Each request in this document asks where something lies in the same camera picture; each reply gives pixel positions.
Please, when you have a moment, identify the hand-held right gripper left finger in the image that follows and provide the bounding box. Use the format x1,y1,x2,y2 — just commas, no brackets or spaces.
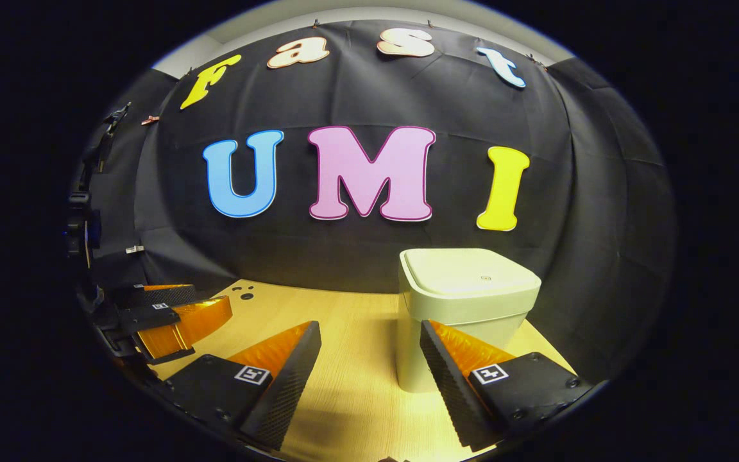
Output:
164,321,322,452

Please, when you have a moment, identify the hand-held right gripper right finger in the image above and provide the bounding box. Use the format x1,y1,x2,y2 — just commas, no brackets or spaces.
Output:
420,320,593,452

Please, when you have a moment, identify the white desktop garbage bin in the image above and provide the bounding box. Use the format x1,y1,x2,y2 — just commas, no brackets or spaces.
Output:
397,248,542,393

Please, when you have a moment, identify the wooden desktop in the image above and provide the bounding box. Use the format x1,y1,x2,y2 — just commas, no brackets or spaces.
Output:
151,278,579,462

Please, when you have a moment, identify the black backdrop cloth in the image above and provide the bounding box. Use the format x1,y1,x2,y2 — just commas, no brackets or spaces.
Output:
68,19,675,386

